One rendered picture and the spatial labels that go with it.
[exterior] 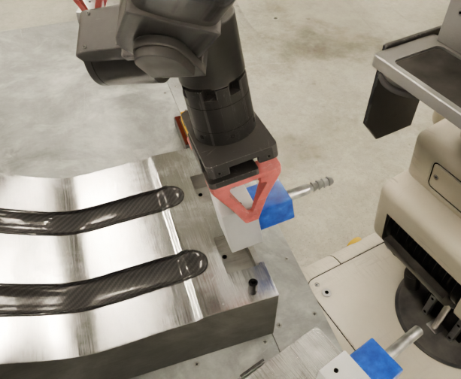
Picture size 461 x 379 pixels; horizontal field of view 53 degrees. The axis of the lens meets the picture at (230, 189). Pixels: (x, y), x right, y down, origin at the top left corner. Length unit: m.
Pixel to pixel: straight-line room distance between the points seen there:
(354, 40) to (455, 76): 2.25
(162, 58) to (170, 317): 0.29
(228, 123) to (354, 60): 2.27
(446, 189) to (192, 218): 0.38
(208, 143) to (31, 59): 0.74
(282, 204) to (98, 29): 0.24
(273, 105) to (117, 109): 1.42
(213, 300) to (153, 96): 0.52
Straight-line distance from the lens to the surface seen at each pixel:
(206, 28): 0.29
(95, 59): 0.41
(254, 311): 0.53
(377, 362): 0.53
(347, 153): 2.04
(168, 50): 0.30
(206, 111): 0.39
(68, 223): 0.62
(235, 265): 0.57
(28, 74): 1.06
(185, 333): 0.52
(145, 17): 0.29
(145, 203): 0.61
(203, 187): 0.65
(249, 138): 0.41
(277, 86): 2.38
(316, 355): 0.53
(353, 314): 1.23
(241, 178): 0.41
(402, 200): 0.77
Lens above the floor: 1.33
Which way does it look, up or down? 47 degrees down
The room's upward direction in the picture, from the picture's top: straight up
